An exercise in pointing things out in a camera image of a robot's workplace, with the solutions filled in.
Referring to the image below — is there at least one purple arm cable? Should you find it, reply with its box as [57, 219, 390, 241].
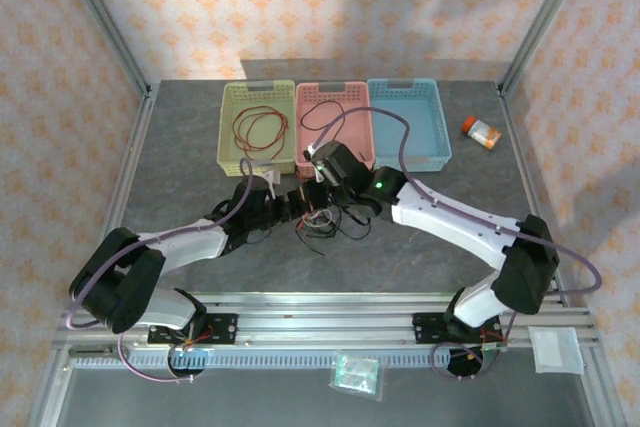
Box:
[65, 156, 254, 384]
[312, 107, 604, 382]

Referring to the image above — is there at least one pink perforated plastic basket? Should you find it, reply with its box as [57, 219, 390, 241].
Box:
[294, 80, 377, 179]

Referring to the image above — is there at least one blue perforated plastic basket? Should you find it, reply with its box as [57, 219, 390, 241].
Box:
[366, 77, 454, 173]

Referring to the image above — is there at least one green perforated plastic basket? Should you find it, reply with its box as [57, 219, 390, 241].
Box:
[217, 79, 297, 178]

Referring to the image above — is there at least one white plastic pouch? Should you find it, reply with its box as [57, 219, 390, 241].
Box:
[528, 325, 586, 376]

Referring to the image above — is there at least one orange-lidded clear jar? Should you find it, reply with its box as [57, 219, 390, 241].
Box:
[459, 115, 503, 150]

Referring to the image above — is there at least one clear bag with green contents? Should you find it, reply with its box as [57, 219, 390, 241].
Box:
[328, 350, 387, 402]

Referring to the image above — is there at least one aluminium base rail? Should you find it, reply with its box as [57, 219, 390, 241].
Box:
[57, 290, 600, 351]

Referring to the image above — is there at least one red cable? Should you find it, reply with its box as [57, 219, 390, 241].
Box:
[232, 105, 291, 159]

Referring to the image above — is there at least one grey slotted cable duct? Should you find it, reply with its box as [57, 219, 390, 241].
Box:
[67, 349, 504, 369]

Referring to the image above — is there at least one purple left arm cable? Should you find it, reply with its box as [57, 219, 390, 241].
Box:
[65, 156, 254, 384]

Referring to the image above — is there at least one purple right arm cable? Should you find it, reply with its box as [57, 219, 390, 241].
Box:
[312, 107, 604, 382]

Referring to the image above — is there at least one aluminium corner post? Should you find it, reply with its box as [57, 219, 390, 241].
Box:
[497, 0, 596, 98]
[53, 0, 154, 98]

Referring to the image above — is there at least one aluminium side rail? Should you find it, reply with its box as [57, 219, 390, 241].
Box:
[497, 86, 629, 427]
[27, 89, 159, 427]

